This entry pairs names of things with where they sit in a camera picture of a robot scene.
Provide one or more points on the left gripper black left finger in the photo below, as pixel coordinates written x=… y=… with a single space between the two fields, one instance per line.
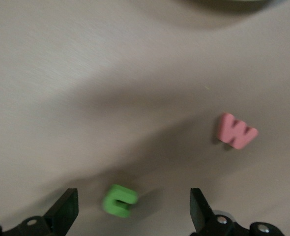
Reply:
x=64 y=211

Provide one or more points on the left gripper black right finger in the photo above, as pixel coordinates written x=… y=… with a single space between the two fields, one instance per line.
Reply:
x=200 y=211

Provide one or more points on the green foam letter u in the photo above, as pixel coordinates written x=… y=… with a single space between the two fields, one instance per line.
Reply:
x=110 y=201

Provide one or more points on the pink foam letter W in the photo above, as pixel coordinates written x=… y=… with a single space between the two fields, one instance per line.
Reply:
x=226 y=132

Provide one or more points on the brown table cover mat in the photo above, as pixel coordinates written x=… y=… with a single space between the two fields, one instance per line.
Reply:
x=61 y=73

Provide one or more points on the beige plate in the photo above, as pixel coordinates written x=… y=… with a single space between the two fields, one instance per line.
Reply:
x=233 y=0

